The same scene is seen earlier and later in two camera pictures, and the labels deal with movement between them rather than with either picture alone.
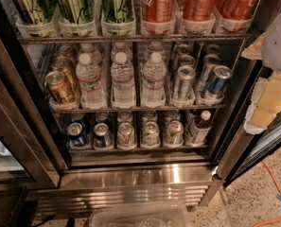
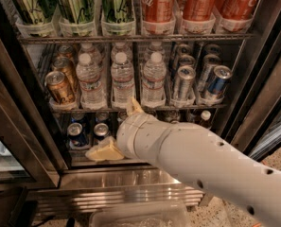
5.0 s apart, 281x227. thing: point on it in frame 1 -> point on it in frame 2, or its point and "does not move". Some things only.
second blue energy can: x=209 y=62 does not move
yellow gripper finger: x=271 y=96 -> x=133 y=108
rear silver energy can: x=184 y=49 does not move
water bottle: x=122 y=83 does not move
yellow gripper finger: x=254 y=50 -> x=105 y=150
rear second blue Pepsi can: x=101 y=116 does not move
